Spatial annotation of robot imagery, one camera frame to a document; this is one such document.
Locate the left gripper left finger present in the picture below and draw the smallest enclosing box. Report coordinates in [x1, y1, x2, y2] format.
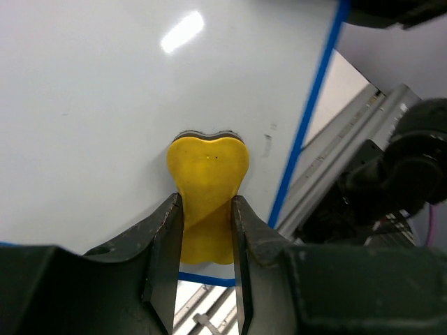
[1, 193, 184, 334]

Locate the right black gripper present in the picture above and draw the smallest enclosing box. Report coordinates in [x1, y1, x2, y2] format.
[349, 0, 446, 29]

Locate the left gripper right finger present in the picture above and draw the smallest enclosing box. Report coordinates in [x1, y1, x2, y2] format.
[231, 195, 446, 334]

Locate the yellow bone-shaped eraser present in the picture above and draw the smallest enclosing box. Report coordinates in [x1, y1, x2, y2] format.
[166, 131, 250, 265]

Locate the blue framed whiteboard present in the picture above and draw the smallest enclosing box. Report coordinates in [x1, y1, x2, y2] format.
[0, 0, 352, 288]

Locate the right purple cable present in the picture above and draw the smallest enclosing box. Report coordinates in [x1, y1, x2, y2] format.
[425, 204, 439, 247]

